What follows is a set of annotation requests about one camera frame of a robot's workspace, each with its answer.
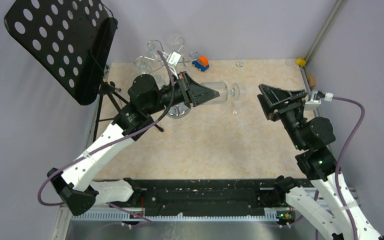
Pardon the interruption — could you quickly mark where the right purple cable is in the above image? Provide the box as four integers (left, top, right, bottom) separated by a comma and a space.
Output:
331, 96, 367, 240

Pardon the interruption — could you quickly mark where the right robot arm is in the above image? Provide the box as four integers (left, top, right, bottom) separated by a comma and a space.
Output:
257, 84, 384, 240

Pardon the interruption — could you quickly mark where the white round token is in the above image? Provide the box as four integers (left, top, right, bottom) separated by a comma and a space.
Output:
236, 61, 244, 68

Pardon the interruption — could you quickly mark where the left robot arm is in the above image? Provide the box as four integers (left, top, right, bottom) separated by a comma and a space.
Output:
47, 71, 220, 216

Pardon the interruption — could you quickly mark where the small wooden block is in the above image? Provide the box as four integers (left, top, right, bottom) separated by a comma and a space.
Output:
306, 72, 317, 89

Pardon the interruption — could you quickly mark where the wine glass removed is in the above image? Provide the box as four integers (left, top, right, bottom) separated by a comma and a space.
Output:
201, 81, 247, 105
230, 83, 247, 115

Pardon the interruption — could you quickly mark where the wine glass on rack left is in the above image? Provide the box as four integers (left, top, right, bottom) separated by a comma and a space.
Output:
133, 57, 152, 75

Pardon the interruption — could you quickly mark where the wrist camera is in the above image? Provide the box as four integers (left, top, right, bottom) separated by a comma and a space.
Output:
166, 51, 182, 67
304, 91, 334, 111

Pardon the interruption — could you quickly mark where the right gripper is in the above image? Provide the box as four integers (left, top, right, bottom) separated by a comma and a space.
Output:
256, 83, 306, 149

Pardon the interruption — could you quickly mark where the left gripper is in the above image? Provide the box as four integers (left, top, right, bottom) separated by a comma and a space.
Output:
145, 70, 220, 115

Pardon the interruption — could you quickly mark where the chrome wine glass rack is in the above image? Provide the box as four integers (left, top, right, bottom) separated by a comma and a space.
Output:
134, 39, 202, 119

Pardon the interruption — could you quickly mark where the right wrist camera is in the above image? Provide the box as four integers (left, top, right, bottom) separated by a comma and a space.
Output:
304, 91, 334, 111

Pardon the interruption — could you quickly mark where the black perforated music stand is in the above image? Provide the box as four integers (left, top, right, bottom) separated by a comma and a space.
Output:
3, 0, 165, 143

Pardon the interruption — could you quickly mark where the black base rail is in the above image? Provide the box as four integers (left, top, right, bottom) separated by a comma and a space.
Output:
89, 178, 312, 223

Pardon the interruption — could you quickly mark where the orange blue toy car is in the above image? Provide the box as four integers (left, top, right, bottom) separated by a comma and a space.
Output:
192, 56, 210, 72

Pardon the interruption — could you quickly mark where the wine glass on rack far-left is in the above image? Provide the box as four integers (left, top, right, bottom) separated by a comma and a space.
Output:
146, 39, 163, 59

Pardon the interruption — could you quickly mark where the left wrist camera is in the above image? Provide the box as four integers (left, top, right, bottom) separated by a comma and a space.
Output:
166, 51, 182, 67

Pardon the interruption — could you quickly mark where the yellow corner piece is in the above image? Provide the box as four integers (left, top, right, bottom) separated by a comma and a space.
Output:
295, 58, 307, 67

